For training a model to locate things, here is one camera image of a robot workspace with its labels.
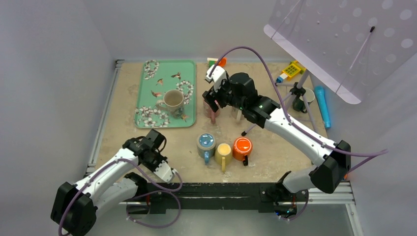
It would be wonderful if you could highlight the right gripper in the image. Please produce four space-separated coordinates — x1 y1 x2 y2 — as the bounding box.
203 76 245 113

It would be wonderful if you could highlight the tan floral mug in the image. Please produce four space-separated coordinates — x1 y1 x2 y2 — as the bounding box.
155 89 185 119

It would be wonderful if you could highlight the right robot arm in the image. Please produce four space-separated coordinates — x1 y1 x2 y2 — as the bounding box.
203 71 351 200

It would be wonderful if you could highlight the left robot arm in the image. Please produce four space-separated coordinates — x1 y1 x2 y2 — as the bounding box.
50 129 174 236

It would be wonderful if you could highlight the beige floral mug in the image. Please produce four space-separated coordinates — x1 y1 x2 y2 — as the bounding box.
231 107 243 123

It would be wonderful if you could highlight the pink mug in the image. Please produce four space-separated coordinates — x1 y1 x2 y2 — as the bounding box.
203 101 220 124

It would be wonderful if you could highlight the orange mug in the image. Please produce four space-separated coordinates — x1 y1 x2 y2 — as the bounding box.
232 137 253 166

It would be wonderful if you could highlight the blue mug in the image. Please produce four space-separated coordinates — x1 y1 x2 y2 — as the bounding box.
196 133 216 165

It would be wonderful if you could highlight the yellow mug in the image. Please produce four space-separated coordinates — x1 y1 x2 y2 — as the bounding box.
214 143 233 173

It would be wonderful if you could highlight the orange green block toy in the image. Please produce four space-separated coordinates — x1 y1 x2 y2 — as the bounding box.
207 58 227 68

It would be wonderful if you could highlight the tripod stand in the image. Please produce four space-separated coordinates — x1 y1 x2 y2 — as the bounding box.
241 70 323 137

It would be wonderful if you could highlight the green floral tray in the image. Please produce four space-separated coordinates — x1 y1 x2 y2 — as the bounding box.
134 59 196 128

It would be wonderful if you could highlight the blue cylinder toy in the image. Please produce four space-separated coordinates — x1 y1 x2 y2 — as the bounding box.
314 86 331 129

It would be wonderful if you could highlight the perforated white panel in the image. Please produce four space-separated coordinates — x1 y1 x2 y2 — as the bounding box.
264 0 417 104

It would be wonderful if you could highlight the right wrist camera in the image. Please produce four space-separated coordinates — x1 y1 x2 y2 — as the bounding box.
205 64 228 94

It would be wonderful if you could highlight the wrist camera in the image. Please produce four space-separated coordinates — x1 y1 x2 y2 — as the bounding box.
152 160 176 183
205 64 228 94

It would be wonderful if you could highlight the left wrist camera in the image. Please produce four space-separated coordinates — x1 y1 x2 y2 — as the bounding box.
152 160 176 183

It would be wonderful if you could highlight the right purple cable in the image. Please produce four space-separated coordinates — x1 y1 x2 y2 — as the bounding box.
208 46 389 222

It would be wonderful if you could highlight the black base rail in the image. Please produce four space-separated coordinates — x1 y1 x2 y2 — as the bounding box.
127 182 308 214

